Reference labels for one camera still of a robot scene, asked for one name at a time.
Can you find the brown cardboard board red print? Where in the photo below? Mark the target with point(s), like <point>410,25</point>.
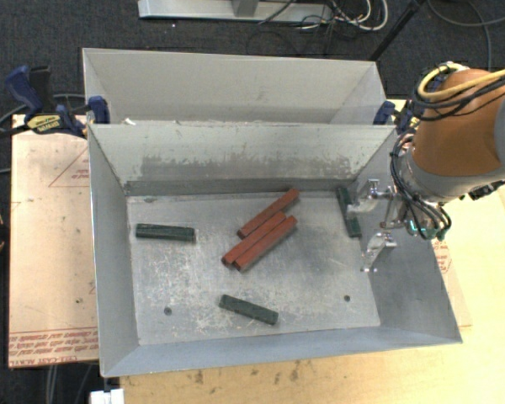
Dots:
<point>50,234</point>

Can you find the red-brown flat block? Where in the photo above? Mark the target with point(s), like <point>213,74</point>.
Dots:
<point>269,212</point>
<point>266,244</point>
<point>252,239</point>

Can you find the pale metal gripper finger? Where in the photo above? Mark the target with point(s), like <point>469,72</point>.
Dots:
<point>382,241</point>
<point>372,189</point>

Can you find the dark green flat block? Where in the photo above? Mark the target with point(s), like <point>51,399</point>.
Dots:
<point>248,309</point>
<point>354,227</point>
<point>165,232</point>

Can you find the black cylinder on white bracket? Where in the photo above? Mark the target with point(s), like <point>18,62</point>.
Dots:
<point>482,192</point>

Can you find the grey metal bin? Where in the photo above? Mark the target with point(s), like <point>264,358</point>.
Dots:
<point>256,267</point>

